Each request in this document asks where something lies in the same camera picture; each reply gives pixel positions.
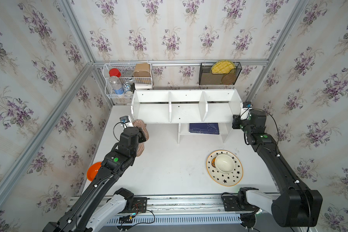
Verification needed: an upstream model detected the brown striped cloth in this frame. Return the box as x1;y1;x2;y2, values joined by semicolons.
133;119;149;157

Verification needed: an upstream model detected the white wooden bookshelf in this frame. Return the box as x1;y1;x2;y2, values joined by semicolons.
131;89;246;141

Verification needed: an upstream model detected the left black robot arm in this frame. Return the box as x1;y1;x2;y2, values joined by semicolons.
43;127;147;232

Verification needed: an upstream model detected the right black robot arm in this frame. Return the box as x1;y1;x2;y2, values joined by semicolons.
232;109;323;229

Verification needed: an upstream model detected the brown round coaster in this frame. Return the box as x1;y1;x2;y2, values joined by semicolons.
221;73;237;85

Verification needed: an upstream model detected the cream ceramic bowl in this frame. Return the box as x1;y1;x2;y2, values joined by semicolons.
214;154;235;174

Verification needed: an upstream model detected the black mesh basket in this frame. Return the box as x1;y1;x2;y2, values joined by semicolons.
199;62;242;86

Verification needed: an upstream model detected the yellow round woven mat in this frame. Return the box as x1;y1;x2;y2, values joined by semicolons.
210;60;236;74

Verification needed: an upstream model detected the orange plastic bowl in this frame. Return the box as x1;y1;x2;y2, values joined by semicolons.
87;162;102;182

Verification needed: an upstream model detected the star patterned plate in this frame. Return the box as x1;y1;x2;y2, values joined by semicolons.
206;150;244;187

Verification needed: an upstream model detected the clear plastic water bottle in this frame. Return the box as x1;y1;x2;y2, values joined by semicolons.
108;76;124;95

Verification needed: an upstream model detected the brown cardboard box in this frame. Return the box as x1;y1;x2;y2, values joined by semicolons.
132;63;151;78

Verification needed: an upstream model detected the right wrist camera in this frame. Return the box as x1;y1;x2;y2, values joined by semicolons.
240;101;252;117

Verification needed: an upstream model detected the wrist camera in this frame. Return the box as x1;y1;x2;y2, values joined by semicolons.
119;116;134;128
240;101;252;117

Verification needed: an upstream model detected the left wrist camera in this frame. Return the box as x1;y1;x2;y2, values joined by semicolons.
119;116;134;128

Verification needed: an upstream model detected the white wire basket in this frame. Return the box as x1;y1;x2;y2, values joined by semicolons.
102;62;153;105

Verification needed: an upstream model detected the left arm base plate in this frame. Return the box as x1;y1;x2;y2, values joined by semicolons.
120;197;148;214

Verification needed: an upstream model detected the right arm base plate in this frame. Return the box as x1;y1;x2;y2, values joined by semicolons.
220;192;260;213

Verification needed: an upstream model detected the aluminium mounting rail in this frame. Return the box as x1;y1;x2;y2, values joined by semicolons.
66;192;308;217

